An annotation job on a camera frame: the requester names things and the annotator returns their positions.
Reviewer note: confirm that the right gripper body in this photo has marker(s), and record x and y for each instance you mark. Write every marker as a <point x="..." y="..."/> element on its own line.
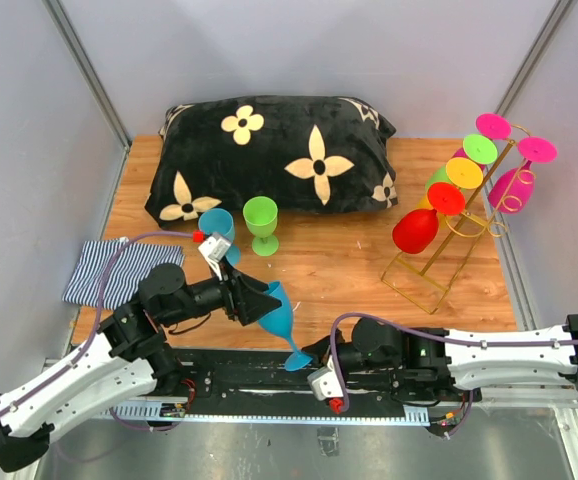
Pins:
<point x="351" y="359"/>

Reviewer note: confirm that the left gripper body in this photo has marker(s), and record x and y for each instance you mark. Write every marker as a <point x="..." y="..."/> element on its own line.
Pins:
<point x="210" y="294"/>

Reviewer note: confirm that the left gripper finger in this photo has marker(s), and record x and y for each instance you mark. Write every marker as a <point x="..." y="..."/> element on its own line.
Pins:
<point x="244" y="287"/>
<point x="250" y="309"/>

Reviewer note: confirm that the teal glass green base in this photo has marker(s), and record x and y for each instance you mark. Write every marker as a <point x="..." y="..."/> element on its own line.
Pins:
<point x="280" y="323"/>

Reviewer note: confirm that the blue wine glass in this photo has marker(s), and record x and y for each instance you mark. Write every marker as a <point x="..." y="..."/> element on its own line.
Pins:
<point x="217" y="220"/>

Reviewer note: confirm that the light green wine glass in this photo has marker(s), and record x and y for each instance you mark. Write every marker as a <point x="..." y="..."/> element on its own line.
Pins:
<point x="261" y="217"/>

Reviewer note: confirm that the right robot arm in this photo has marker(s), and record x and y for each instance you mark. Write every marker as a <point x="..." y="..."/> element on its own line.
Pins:
<point x="430" y="360"/>

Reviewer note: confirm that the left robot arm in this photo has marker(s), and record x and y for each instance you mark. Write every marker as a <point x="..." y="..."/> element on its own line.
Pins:
<point x="128" y="356"/>

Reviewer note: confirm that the red wine glass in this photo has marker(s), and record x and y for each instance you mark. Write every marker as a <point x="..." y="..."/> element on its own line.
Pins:
<point x="417" y="229"/>

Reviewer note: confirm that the pink base rear glass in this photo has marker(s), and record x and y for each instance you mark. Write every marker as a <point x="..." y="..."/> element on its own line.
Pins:
<point x="512" y="191"/>

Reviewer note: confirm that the pink base wine glass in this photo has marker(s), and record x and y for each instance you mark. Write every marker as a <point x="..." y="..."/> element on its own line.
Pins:
<point x="493" y="126"/>

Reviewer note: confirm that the black floral plush pillow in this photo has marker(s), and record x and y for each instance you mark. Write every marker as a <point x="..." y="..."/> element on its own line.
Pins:
<point x="314" y="154"/>

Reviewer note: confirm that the blue white striped cloth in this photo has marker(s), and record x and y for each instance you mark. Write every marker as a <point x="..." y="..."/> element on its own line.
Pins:
<point x="126" y="267"/>

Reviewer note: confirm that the green glass yellow base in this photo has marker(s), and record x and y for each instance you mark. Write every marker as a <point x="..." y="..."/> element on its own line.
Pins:
<point x="459" y="171"/>

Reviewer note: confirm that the magenta glass green base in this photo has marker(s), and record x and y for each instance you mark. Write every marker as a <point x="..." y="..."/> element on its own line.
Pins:
<point x="478" y="148"/>

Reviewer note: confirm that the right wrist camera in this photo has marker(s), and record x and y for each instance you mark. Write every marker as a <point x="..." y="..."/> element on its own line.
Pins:
<point x="324" y="384"/>

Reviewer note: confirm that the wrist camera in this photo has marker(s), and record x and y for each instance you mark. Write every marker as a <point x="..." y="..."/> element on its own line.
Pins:
<point x="214" y="249"/>
<point x="324" y="384"/>

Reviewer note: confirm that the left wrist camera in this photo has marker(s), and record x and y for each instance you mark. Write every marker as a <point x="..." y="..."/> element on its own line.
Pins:
<point x="214" y="249"/>

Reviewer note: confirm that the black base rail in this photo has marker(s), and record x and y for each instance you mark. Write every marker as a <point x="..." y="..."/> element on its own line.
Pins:
<point x="259" y="371"/>

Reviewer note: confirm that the gold wire glass rack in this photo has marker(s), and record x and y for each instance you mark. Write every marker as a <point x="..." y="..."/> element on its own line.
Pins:
<point x="425" y="279"/>

